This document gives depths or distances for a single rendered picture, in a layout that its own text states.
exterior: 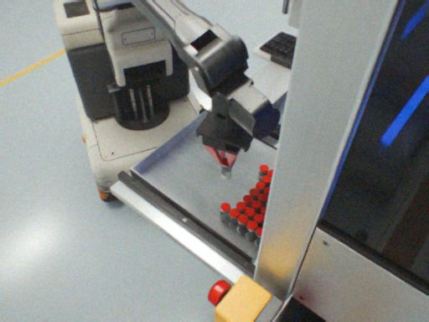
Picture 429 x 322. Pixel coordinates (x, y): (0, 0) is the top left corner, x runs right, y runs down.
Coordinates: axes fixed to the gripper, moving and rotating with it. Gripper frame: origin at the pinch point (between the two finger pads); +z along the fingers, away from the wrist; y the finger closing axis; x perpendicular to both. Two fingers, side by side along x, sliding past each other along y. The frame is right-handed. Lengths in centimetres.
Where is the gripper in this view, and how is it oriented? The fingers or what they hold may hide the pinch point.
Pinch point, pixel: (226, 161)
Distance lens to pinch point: 76.9
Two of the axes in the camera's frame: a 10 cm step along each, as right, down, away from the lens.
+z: 0.1, 6.7, 7.4
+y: 9.1, 3.1, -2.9
